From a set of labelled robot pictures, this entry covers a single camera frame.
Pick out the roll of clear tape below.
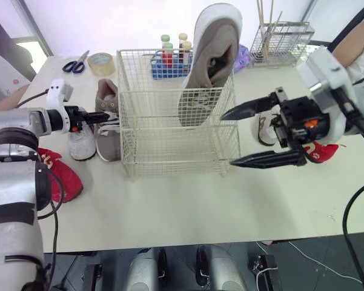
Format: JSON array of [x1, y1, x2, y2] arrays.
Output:
[[87, 52, 117, 78]]

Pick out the small white shoe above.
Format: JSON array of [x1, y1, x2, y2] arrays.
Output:
[[253, 111, 282, 146], [68, 120, 98, 161]]

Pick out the cream wire basket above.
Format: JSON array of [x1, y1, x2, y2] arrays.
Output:
[[116, 48, 242, 183]]

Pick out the small red shoe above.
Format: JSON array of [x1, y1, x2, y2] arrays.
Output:
[[302, 141, 340, 164], [36, 147, 84, 204]]

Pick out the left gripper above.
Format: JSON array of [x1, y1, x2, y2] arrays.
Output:
[[64, 105, 88, 133]]

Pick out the silver wire rack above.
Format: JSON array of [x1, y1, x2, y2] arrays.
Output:
[[249, 21, 316, 69]]

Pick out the white cable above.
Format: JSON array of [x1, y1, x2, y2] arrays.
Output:
[[255, 241, 364, 284]]

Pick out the black cable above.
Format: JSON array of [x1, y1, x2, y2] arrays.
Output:
[[342, 178, 364, 291], [16, 88, 65, 291]]

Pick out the large taupe shoe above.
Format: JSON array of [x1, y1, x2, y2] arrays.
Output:
[[94, 78, 122, 162], [177, 2, 243, 128]]

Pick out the person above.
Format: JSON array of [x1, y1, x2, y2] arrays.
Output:
[[329, 0, 364, 84], [0, 10, 38, 122]]

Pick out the purple pack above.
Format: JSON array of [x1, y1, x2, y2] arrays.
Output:
[[232, 43, 250, 75]]

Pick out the blue-handled scissors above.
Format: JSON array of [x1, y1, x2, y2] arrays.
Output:
[[62, 50, 90, 75]]

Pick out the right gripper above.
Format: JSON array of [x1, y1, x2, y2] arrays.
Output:
[[220, 87, 331, 169]]

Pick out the blue wire basket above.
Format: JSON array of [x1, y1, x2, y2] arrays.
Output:
[[150, 49, 195, 81]]

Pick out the robot body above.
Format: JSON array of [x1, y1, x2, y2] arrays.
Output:
[[123, 243, 247, 291]]

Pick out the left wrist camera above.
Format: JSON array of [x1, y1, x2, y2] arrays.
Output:
[[45, 78, 74, 115]]

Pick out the black box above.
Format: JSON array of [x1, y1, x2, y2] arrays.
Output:
[[251, 253, 283, 291]]

